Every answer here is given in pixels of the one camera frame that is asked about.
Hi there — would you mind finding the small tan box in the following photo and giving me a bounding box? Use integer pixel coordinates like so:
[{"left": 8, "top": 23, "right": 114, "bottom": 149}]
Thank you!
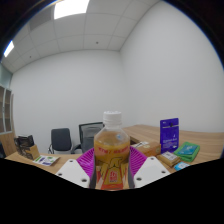
[{"left": 156, "top": 150, "right": 182, "bottom": 168}]

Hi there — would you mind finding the large square ceiling light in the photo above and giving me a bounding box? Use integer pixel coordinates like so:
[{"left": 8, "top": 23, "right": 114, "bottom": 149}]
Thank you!
[{"left": 53, "top": 0, "right": 91, "bottom": 20}]

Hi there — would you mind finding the small light blue packet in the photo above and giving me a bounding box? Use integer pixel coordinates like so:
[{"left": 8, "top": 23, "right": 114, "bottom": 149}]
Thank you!
[{"left": 173, "top": 161, "right": 191, "bottom": 172}]

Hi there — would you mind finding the small square ceiling light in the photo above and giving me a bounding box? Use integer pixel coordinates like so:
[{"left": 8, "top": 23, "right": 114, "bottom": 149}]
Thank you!
[{"left": 2, "top": 39, "right": 16, "bottom": 59}]

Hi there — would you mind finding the dark grey office chair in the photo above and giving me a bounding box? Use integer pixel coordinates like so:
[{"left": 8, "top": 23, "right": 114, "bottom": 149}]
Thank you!
[{"left": 47, "top": 127, "right": 74, "bottom": 155}]

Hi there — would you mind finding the dark brown printed box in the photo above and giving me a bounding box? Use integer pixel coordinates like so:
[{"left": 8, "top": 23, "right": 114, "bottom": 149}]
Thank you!
[
  {"left": 13, "top": 135, "right": 26, "bottom": 158},
  {"left": 18, "top": 134, "right": 41, "bottom": 161}
]

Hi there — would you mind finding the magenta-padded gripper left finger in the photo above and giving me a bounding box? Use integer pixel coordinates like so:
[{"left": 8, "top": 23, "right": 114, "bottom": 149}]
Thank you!
[{"left": 55, "top": 146, "right": 98, "bottom": 190}]

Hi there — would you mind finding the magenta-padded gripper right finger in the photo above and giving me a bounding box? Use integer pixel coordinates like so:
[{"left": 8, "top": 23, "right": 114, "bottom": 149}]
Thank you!
[{"left": 127, "top": 145, "right": 172, "bottom": 190}]

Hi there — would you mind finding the green flat box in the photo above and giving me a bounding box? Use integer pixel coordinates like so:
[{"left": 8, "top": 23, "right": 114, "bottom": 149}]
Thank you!
[{"left": 173, "top": 141, "right": 202, "bottom": 164}]

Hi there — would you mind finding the grey ceiling air vent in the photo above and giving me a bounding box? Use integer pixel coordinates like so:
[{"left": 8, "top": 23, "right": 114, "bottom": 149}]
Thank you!
[{"left": 27, "top": 4, "right": 56, "bottom": 33}]

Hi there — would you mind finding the black mesh office chair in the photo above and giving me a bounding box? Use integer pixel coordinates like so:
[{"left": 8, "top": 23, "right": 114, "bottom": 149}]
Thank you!
[{"left": 71, "top": 121, "right": 105, "bottom": 155}]

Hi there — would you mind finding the white printed leaflet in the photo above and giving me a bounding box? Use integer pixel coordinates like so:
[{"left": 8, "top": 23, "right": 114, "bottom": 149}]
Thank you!
[{"left": 32, "top": 154, "right": 61, "bottom": 167}]

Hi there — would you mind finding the purple upright package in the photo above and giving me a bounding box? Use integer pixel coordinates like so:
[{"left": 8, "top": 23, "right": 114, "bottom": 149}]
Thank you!
[{"left": 159, "top": 117, "right": 181, "bottom": 155}]

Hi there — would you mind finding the orange-labelled drink bottle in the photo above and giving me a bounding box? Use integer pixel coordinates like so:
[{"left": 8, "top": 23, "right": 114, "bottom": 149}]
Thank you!
[{"left": 93, "top": 110, "right": 131, "bottom": 191}]

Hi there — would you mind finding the orange tissue box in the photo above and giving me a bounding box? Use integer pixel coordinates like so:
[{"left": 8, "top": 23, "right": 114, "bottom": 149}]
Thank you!
[{"left": 131, "top": 140, "right": 162, "bottom": 158}]

